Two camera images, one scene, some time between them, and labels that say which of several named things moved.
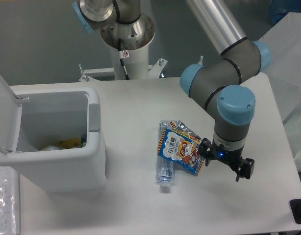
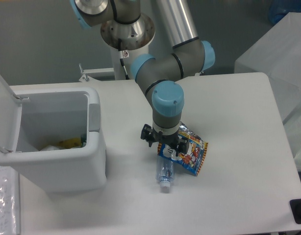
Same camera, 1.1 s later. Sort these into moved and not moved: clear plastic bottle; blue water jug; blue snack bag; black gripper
Moved: black gripper
Not moved: blue water jug; clear plastic bottle; blue snack bag
